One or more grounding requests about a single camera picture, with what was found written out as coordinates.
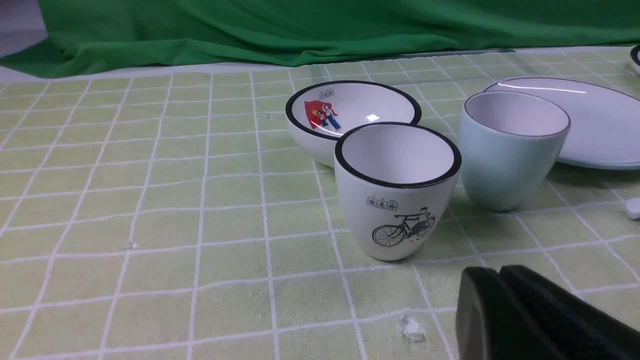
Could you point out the white bicycle print cup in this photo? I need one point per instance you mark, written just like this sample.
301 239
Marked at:
394 182

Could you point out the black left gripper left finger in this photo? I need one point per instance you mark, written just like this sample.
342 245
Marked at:
492 324

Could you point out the green backdrop cloth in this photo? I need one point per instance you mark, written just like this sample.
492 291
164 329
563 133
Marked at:
86 37

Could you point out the white black-rimmed plate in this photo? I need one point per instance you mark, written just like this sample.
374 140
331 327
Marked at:
635 59

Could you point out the pale blue ceramic cup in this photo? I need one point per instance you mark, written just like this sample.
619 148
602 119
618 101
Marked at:
509 142

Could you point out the pale blue ceramic plate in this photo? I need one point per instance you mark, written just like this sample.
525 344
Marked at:
605 123

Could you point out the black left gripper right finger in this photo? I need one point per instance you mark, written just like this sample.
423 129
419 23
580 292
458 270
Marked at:
580 330

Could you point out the green checkered tablecloth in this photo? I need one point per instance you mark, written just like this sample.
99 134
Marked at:
167 214

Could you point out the white black-rimmed bowl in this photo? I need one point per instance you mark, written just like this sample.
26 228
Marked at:
318 115

